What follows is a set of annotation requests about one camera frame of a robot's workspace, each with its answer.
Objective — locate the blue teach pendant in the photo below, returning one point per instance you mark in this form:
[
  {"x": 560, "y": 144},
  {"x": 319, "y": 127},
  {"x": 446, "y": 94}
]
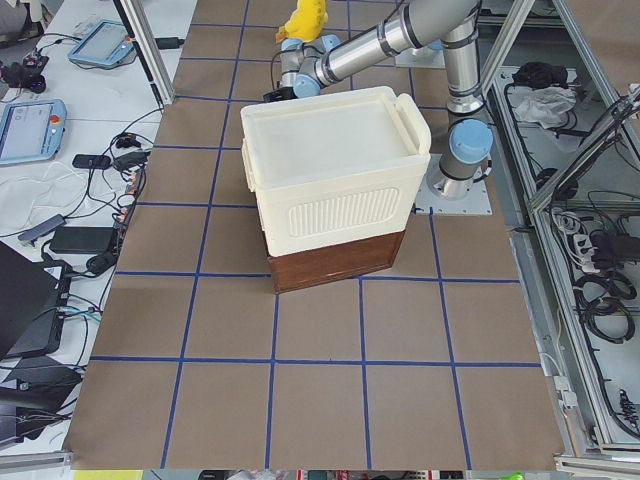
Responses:
[
  {"x": 106, "y": 46},
  {"x": 32, "y": 131}
]

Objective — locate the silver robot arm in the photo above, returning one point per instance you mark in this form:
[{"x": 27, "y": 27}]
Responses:
[{"x": 312, "y": 63}]

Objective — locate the dark wooden drawer cabinet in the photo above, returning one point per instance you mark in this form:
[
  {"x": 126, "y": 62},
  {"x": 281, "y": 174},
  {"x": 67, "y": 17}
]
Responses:
[{"x": 334, "y": 263}]

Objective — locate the yellow plush toy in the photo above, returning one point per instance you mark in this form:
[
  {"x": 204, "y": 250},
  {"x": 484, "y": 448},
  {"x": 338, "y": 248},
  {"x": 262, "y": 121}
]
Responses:
[{"x": 306, "y": 22}]

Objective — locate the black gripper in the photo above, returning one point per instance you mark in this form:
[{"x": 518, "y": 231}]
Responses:
[{"x": 278, "y": 94}]

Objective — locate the blue teach pendant near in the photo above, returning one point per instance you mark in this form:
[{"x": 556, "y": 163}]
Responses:
[{"x": 32, "y": 131}]

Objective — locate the black power adapter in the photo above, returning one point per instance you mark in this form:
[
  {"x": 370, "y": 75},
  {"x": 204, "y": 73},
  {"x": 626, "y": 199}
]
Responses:
[{"x": 81, "y": 239}]

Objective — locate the blue teach pendant far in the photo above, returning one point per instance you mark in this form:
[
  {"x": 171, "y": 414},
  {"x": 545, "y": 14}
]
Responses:
[{"x": 106, "y": 46}]

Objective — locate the black laptop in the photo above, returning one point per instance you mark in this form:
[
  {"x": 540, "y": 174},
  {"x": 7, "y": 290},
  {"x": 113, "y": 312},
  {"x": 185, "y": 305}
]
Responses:
[{"x": 32, "y": 295}]

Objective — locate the crumpled white cloth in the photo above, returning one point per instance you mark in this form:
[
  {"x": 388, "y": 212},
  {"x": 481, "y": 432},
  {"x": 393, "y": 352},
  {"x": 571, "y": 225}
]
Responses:
[{"x": 548, "y": 107}]

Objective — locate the white plastic storage box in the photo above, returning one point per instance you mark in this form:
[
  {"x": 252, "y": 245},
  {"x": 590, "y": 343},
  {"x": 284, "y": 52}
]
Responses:
[{"x": 335, "y": 168}]

